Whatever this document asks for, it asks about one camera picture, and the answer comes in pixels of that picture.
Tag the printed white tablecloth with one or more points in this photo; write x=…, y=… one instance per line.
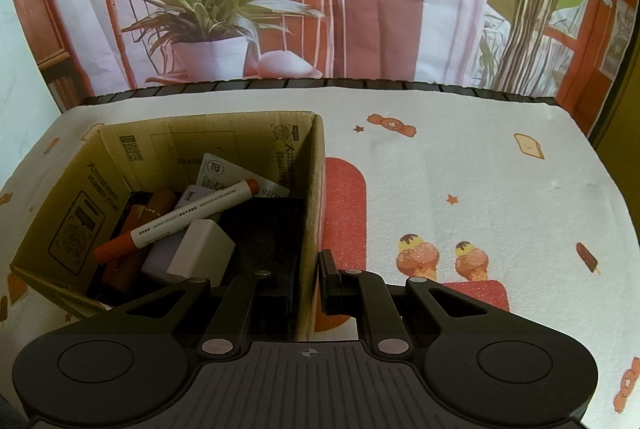
x=450, y=159

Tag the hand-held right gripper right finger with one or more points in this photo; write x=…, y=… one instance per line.
x=330, y=279

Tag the white printed card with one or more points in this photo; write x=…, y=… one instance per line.
x=220, y=169

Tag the dark red tube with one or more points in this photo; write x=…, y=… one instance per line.
x=157, y=204

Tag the lavender cylindrical bottle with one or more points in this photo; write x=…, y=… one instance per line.
x=155, y=259

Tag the white charger plug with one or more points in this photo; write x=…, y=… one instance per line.
x=205, y=249

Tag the brown cardboard box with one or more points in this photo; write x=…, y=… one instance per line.
x=55, y=219

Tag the red and white marker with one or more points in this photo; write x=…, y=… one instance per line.
x=175, y=221

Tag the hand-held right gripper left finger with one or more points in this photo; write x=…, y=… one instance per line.
x=272, y=289

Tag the white board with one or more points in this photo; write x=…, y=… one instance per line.
x=20, y=84

